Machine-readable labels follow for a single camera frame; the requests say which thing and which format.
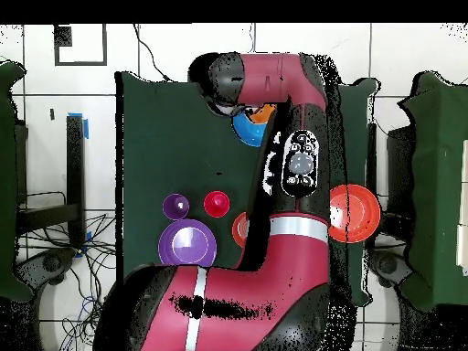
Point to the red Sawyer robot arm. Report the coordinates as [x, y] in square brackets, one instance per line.
[256, 292]

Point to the dark green table cloth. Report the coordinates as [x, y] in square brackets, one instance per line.
[164, 146]

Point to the orange cup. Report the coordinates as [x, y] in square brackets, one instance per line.
[263, 114]

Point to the red cup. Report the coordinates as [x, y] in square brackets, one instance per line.
[216, 204]

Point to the green clothed side table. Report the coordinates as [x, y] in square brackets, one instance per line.
[438, 182]
[7, 146]

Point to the small orange bowl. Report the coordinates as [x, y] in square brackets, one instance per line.
[239, 229]

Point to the purple cup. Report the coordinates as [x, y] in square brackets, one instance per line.
[176, 206]

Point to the black equipment stand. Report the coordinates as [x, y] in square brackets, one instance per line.
[400, 164]
[75, 164]

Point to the large light blue bowl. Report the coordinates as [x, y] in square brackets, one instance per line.
[248, 131]

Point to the purple bowl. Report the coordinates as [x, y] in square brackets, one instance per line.
[186, 245]

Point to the large orange bowl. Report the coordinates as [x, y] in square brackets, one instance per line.
[356, 214]

